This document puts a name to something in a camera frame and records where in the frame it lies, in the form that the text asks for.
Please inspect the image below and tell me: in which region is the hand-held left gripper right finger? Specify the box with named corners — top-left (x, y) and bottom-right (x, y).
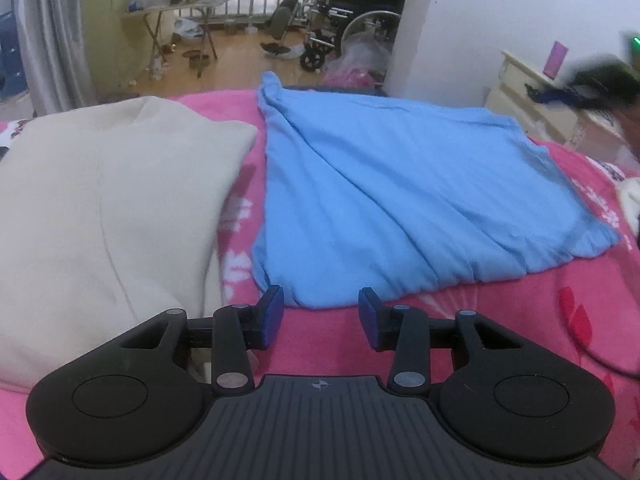
top-left (358, 287), bottom-right (523, 395)

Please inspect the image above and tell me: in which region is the cream nightstand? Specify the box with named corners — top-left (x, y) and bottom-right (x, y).
top-left (487, 50), bottom-right (636, 161)

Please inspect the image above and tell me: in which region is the grey curtain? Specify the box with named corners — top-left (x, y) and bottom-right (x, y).
top-left (10, 0), bottom-right (96, 116)

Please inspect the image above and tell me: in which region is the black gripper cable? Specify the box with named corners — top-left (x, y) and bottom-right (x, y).
top-left (565, 285), bottom-right (640, 377)

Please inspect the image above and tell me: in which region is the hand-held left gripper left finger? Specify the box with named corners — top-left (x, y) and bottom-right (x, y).
top-left (119, 285), bottom-right (285, 395)

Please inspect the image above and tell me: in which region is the white plastic bag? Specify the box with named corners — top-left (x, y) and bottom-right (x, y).
top-left (174, 17), bottom-right (206, 38)

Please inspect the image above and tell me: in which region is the folding table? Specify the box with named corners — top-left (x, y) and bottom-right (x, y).
top-left (121, 0), bottom-right (221, 78)

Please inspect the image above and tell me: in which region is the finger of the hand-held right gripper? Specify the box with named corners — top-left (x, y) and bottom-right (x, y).
top-left (524, 82), bottom-right (571, 107)

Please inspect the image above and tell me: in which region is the light blue shirt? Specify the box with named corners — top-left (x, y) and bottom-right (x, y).
top-left (250, 71), bottom-right (622, 309)

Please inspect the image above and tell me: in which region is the pink floral blanket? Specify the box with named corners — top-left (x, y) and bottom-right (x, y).
top-left (0, 87), bottom-right (640, 480)

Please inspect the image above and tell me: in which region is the black wheelchair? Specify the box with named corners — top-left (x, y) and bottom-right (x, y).
top-left (260, 0), bottom-right (416, 73)

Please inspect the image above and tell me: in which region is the cream garment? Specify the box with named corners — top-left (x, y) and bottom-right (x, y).
top-left (0, 96), bottom-right (259, 393)

